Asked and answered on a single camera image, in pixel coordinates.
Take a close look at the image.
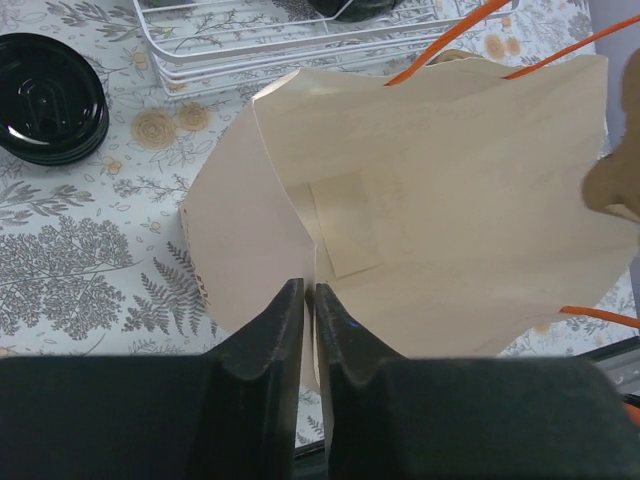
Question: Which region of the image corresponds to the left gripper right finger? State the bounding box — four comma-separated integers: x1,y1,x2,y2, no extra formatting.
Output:
314,284,639,479

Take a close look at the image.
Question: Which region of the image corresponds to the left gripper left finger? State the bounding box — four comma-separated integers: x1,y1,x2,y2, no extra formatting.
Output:
1,279,305,479

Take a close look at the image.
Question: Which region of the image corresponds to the paper takeout bag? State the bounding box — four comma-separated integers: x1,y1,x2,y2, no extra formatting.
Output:
178,0,640,431

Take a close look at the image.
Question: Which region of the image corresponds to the single cardboard cup carrier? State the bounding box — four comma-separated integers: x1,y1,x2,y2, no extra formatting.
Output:
582,50,640,224

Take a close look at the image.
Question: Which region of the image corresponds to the black cup lids stack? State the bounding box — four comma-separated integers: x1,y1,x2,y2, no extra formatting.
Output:
1,33,110,167

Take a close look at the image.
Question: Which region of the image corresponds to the floral table mat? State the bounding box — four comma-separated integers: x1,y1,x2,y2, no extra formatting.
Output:
0,0,640,446

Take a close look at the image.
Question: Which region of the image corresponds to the black round plate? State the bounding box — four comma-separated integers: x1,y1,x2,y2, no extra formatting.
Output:
308,0,403,23

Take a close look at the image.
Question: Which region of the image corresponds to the clear wire dish rack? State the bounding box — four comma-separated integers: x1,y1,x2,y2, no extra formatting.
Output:
132,0,521,101

